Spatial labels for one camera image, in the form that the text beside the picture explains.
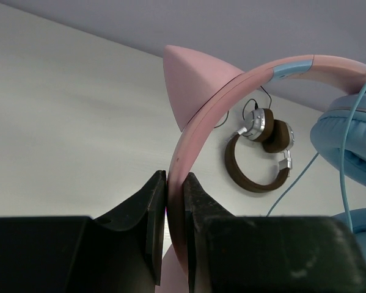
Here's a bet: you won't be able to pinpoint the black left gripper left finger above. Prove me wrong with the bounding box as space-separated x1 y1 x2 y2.
0 170 166 292

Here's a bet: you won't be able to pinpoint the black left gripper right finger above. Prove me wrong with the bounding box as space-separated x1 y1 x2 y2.
183 173 366 292

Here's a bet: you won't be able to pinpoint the pink blue cat-ear headphones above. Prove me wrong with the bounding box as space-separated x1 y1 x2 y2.
163 46 366 285

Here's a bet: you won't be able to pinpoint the brown silver headphones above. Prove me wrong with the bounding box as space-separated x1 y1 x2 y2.
224 108 295 194

